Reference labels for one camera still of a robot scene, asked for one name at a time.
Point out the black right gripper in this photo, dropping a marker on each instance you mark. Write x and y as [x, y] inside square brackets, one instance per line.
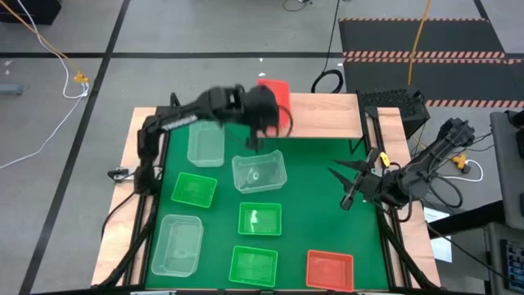
[373, 182]

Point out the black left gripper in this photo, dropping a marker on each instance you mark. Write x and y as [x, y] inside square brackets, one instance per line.
[262, 106]

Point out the red plastic mesh basket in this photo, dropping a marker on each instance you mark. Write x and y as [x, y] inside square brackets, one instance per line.
[329, 270]
[281, 91]

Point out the clear plastic basket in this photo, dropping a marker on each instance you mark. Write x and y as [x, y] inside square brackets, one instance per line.
[262, 174]
[176, 246]
[206, 145]

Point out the green plastic mesh basket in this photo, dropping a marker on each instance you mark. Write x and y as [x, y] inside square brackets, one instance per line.
[253, 266]
[194, 190]
[260, 219]

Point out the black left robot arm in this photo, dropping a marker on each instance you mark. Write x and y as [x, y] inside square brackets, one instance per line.
[204, 104]

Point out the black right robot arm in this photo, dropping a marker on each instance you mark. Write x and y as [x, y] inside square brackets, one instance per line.
[425, 164]

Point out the wooden shelf with black legs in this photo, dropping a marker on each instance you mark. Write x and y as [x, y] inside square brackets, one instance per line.
[323, 116]

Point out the yellow tag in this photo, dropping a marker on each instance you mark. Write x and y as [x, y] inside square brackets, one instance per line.
[384, 159]

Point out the green table mat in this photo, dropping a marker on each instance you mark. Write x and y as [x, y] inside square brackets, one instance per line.
[311, 192]

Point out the black beam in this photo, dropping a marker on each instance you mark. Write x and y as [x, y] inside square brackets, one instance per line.
[471, 216]

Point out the black metal clamp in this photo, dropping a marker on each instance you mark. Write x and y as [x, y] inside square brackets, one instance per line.
[118, 174]

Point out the grey cabinet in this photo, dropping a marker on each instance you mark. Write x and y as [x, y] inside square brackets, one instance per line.
[493, 258]

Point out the black hazard-striped floor mat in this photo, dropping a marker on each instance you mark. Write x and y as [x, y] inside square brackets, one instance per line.
[450, 37]

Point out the black device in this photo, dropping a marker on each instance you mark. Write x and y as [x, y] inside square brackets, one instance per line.
[521, 143]

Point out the black keypad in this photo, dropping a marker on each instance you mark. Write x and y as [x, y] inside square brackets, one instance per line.
[515, 266]

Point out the black box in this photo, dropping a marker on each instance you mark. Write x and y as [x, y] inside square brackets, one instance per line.
[32, 10]

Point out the grey flat bar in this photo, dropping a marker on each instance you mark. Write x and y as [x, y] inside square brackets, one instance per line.
[10, 89]

